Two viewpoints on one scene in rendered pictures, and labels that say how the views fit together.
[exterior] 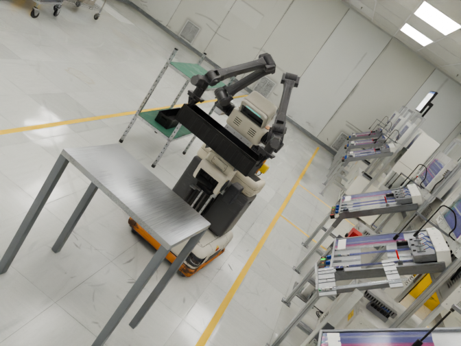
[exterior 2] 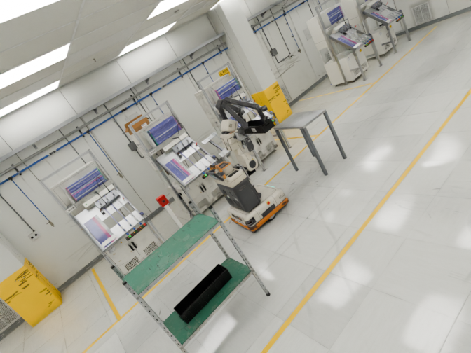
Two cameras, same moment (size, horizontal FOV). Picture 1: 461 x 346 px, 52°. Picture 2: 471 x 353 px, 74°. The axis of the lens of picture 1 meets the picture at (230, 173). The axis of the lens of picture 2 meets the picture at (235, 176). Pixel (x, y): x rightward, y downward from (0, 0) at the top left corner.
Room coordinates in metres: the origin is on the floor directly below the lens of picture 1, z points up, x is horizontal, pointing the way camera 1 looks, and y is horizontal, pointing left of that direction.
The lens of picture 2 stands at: (5.45, 3.33, 2.11)
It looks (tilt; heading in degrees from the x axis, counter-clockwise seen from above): 20 degrees down; 238
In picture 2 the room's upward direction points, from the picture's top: 31 degrees counter-clockwise
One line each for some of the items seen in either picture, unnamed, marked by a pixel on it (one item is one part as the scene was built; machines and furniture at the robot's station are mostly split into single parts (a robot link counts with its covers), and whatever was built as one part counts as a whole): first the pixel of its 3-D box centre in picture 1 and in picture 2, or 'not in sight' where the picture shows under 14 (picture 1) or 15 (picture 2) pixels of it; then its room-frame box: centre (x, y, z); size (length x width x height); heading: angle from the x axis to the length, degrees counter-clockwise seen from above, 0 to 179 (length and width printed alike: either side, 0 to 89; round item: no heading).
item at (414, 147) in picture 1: (387, 167); not in sight; (7.88, -2.05, 0.95); 1.36 x 0.82 x 1.90; 84
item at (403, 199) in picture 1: (373, 236); (120, 230); (4.65, -1.56, 0.66); 1.01 x 0.73 x 1.31; 84
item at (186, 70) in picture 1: (180, 106); (195, 281); (4.82, 0.83, 0.55); 0.91 x 0.46 x 1.10; 174
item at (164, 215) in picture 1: (103, 246); (309, 142); (2.14, 0.32, 0.40); 0.70 x 0.45 x 0.80; 77
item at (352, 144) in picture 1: (383, 153); not in sight; (9.33, -2.20, 0.95); 1.37 x 0.82 x 1.90; 84
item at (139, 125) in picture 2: not in sight; (143, 120); (3.24, -1.77, 1.82); 0.68 x 0.30 x 0.20; 174
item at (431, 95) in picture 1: (427, 104); not in sight; (7.90, -1.91, 2.10); 0.58 x 0.14 x 0.41; 174
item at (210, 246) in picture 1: (184, 228); (256, 205); (3.33, 0.04, 0.16); 0.67 x 0.64 x 0.25; 167
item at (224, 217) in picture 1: (218, 185); (236, 185); (3.42, 0.02, 0.59); 0.55 x 0.34 x 0.83; 77
